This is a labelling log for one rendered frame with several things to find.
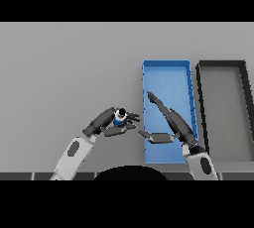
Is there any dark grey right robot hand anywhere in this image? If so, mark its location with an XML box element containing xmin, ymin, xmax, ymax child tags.
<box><xmin>137</xmin><ymin>90</ymin><xmax>207</xmax><ymax>156</ymax></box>

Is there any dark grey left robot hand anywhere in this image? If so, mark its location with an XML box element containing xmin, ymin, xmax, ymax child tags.
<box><xmin>81</xmin><ymin>106</ymin><xmax>141</xmax><ymax>138</ymax></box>

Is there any blue pipe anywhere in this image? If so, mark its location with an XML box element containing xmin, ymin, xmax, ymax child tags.
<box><xmin>112</xmin><ymin>107</ymin><xmax>129</xmax><ymax>128</ymax></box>

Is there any blue bin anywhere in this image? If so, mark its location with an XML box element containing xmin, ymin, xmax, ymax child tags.
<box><xmin>141</xmin><ymin>58</ymin><xmax>199</xmax><ymax>166</ymax></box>

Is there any dark grey bin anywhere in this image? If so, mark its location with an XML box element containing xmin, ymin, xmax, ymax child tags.
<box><xmin>194</xmin><ymin>59</ymin><xmax>254</xmax><ymax>164</ymax></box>

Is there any flat black rounded shape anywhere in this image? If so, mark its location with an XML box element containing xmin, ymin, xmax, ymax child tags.
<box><xmin>93</xmin><ymin>166</ymin><xmax>170</xmax><ymax>181</ymax></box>

